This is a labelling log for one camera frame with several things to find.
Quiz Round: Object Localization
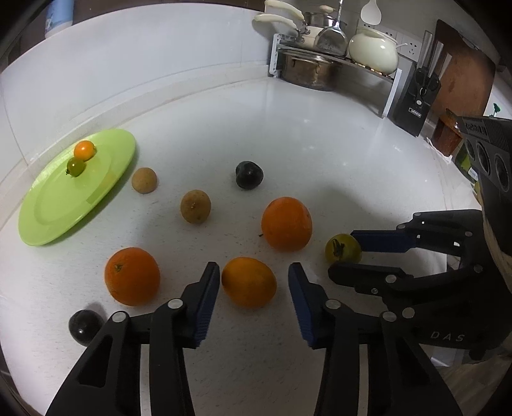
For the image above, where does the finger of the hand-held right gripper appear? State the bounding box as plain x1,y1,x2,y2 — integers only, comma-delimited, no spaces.
350,210,487,260
327,261,493,309

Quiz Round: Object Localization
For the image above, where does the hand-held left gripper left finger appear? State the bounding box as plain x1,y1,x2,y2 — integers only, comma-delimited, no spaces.
45,261,221,416

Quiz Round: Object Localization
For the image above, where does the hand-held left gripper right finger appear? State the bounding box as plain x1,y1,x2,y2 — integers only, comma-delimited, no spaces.
288,262,465,416

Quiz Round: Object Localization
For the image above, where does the yellow-green cherry tomato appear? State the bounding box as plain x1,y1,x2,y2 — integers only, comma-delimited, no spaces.
324,234,363,265

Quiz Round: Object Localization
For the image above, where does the orange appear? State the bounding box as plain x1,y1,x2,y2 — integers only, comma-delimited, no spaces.
261,197,313,252
221,257,277,309
105,247,161,307

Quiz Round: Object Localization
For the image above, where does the brown longan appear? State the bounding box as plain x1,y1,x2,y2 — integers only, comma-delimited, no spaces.
180,189,212,224
132,167,158,195

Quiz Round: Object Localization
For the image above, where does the dark purple grape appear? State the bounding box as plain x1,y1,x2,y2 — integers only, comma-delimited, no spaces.
235,161,264,190
68,309,104,347

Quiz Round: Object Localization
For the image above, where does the green plate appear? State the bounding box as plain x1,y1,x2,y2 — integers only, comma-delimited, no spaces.
18,129,137,246

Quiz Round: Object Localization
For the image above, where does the orange cherry tomato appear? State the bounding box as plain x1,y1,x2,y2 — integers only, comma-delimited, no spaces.
74,140,97,162

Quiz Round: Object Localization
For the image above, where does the green packet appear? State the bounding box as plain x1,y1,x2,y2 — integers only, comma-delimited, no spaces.
454,144,481,185

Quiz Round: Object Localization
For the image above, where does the black knife block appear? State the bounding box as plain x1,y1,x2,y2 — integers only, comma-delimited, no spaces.
392,30,443,139

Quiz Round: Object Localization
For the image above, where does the steel stock pot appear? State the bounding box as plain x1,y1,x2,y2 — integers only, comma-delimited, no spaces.
280,52,345,92

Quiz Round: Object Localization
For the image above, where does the brown cutting board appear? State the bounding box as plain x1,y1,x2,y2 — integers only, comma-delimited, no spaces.
430,19,497,121

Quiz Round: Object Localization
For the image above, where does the cream ceramic pot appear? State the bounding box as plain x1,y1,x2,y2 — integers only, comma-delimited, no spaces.
347,28,409,75

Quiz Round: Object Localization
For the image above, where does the white metal pot rack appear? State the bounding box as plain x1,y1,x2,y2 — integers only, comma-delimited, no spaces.
268,34,403,118

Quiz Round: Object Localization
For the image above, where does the white ladle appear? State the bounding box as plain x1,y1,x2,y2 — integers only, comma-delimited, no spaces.
360,0,385,24

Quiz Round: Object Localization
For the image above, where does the blue white bottle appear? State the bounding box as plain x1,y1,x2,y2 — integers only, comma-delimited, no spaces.
44,0,75,38

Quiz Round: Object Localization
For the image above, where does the white wall outlet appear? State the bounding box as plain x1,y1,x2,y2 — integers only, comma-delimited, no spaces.
394,31,421,59

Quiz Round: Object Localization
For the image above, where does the steel pan with cream handle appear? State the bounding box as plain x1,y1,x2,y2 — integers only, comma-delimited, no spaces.
252,14,325,45
264,0,337,29

